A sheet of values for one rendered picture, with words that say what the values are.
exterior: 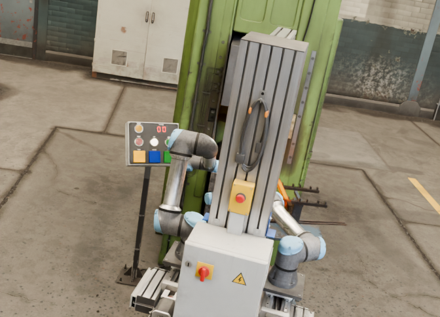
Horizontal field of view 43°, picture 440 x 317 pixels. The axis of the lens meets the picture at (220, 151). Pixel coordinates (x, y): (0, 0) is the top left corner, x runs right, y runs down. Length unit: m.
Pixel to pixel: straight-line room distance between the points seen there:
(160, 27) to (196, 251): 6.83
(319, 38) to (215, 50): 0.68
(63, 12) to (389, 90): 5.67
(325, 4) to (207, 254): 2.00
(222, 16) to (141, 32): 5.27
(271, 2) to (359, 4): 6.22
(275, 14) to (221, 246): 1.86
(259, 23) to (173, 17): 5.21
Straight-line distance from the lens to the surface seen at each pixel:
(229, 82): 3.63
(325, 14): 3.72
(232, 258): 2.25
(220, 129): 4.22
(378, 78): 10.19
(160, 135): 3.65
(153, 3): 8.82
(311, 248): 2.88
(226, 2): 3.70
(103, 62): 9.08
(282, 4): 3.70
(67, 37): 9.76
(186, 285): 2.36
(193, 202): 4.09
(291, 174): 3.98
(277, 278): 2.87
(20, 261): 4.34
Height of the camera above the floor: 2.37
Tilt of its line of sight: 21 degrees down
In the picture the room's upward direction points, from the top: 10 degrees clockwise
